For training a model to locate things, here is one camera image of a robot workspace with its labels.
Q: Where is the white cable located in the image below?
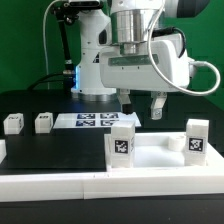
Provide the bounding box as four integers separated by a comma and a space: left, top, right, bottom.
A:
42, 0, 61, 90

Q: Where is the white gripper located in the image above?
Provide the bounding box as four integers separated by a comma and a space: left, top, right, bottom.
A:
99, 36, 190, 120

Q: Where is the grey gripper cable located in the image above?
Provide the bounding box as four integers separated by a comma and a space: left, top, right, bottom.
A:
147, 0, 222, 98

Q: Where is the white U-shaped obstacle wall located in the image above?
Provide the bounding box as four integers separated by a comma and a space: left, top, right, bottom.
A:
0, 133, 224, 203

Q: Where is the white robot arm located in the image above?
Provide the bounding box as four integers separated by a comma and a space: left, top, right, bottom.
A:
69, 0, 210, 120

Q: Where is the white square tabletop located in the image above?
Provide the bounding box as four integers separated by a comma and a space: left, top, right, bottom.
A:
104, 132, 223, 173

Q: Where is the black cable bundle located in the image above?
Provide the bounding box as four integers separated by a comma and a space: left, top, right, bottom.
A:
27, 1, 76, 91

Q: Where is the white marker tag sheet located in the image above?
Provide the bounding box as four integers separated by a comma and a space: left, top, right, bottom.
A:
54, 112, 141, 129

